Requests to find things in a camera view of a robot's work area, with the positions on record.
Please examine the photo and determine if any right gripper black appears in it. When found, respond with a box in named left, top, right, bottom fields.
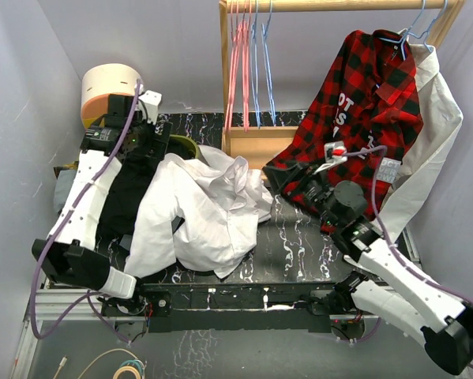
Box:
left=263, top=157, right=339, bottom=227

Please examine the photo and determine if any blue wire hanger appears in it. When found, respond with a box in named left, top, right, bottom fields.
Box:
left=261, top=0, right=276, bottom=126
left=250, top=0, right=261, bottom=129

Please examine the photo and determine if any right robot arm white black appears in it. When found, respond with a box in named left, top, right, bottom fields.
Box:
left=263, top=163, right=473, bottom=376

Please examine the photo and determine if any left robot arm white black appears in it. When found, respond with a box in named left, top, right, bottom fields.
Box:
left=32, top=90, right=169, bottom=315

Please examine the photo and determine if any red black plaid shirt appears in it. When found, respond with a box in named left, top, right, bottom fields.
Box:
left=269, top=30, right=423, bottom=220

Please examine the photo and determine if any cream white hanging shirt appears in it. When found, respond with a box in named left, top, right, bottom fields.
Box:
left=379, top=44, right=464, bottom=242

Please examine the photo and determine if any blue hanger holding shirts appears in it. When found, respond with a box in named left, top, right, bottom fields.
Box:
left=377, top=0, right=450, bottom=60

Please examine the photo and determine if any olive green basket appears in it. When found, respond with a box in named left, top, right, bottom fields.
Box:
left=53, top=133, right=201, bottom=174

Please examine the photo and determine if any wooden clothes rack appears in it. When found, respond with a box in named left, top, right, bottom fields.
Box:
left=219, top=1, right=464, bottom=189

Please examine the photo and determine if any black garment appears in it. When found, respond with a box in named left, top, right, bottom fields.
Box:
left=97, top=144, right=160, bottom=241

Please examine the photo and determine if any cream orange yellow cylinder container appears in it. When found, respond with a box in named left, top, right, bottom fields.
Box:
left=81, top=63, right=141, bottom=129

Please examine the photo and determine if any grey garment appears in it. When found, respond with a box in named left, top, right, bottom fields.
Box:
left=53, top=170, right=77, bottom=214

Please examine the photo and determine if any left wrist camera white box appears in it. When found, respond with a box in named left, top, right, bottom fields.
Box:
left=138, top=90, right=162, bottom=125

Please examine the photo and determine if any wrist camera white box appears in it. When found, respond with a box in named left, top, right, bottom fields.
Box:
left=138, top=90, right=162, bottom=125
left=313, top=141, right=347, bottom=174

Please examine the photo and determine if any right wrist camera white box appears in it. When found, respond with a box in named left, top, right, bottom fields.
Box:
left=313, top=141, right=347, bottom=174

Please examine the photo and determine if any pink wire hanger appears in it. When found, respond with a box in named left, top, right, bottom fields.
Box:
left=224, top=1, right=252, bottom=132

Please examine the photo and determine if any aluminium frame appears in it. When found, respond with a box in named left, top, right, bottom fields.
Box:
left=9, top=224, right=472, bottom=379

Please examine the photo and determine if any beige coiled cable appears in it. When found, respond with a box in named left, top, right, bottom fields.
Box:
left=54, top=347, right=148, bottom=379

